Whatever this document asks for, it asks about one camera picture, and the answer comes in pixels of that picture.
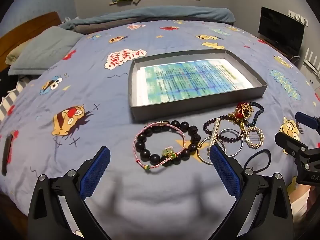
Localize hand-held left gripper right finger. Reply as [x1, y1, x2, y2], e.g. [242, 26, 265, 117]
[209, 145, 294, 240]

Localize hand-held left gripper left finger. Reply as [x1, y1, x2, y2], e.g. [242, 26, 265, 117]
[27, 145, 112, 240]

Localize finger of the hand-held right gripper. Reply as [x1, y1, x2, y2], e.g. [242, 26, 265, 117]
[274, 132, 320, 160]
[295, 112, 320, 132]

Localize black hair tie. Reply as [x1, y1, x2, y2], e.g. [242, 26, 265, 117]
[244, 149, 272, 173]

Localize gold rhinestone round brooch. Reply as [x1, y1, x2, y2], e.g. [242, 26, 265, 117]
[244, 126, 265, 149]

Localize silver bangle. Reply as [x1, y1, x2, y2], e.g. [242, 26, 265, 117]
[197, 137, 227, 166]

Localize thin double hoop bracelet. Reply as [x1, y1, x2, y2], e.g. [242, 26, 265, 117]
[217, 128, 244, 158]

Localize blue beaded bracelet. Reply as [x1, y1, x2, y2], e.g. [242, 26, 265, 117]
[244, 101, 265, 128]

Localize pearl hair pin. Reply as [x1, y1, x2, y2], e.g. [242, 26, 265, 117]
[205, 117, 221, 159]

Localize purple bead bracelet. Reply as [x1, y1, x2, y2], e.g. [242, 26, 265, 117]
[203, 115, 244, 143]

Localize black bead bracelet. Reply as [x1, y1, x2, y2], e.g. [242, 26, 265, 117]
[136, 121, 202, 166]

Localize red and gold charm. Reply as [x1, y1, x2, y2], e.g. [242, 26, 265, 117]
[227, 102, 253, 130]

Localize pink cord bracelet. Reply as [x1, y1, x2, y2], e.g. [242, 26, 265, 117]
[133, 121, 187, 172]

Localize grey cardboard box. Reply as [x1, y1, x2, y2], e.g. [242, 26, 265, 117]
[127, 49, 267, 124]

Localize white cloth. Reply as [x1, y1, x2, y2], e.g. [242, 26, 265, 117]
[291, 186, 320, 222]

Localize white rack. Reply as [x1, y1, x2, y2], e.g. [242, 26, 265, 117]
[304, 49, 320, 72]

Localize blue cartoon printed bed sheet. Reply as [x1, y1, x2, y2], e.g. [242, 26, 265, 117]
[0, 20, 320, 220]

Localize black phone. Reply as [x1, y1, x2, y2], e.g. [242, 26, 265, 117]
[1, 134, 13, 177]

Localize black monitor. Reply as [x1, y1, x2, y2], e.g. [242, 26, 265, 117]
[258, 6, 305, 55]

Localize printed paper sheet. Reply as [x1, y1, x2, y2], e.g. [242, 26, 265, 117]
[137, 59, 255, 104]

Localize striped cloth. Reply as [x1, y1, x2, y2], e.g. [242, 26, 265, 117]
[0, 80, 25, 123]

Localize grey-blue pillow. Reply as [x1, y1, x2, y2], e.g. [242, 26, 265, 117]
[7, 26, 84, 75]

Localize grey blanket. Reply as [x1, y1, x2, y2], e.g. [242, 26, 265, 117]
[75, 20, 132, 34]

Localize wooden headboard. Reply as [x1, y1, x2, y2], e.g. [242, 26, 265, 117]
[0, 12, 62, 73]

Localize blue duvet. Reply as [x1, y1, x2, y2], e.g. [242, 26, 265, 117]
[60, 6, 235, 34]

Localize white wall hooks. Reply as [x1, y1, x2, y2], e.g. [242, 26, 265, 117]
[288, 10, 309, 27]

